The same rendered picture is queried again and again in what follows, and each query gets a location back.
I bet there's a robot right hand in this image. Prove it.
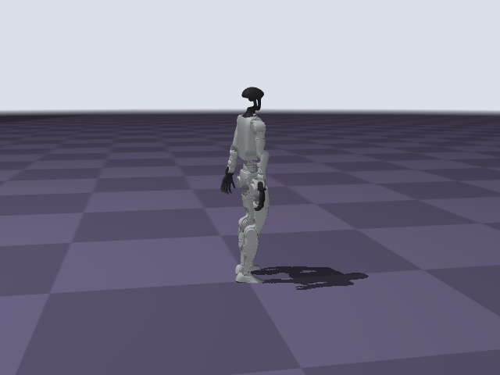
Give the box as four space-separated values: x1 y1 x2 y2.
254 181 266 211

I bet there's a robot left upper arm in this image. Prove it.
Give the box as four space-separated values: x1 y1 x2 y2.
232 115 240 150

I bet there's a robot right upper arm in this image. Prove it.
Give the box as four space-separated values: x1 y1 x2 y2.
252 120 267 160

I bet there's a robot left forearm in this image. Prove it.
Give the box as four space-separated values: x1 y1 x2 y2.
227 145 239 173

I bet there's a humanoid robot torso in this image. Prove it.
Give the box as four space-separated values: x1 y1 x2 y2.
237 113 262 188

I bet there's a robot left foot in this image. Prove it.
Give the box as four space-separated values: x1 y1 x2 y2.
235 264 260 273

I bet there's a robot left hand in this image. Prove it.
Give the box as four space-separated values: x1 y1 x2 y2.
221 166 235 194

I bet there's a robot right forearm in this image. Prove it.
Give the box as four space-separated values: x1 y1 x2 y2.
256 152 270 188

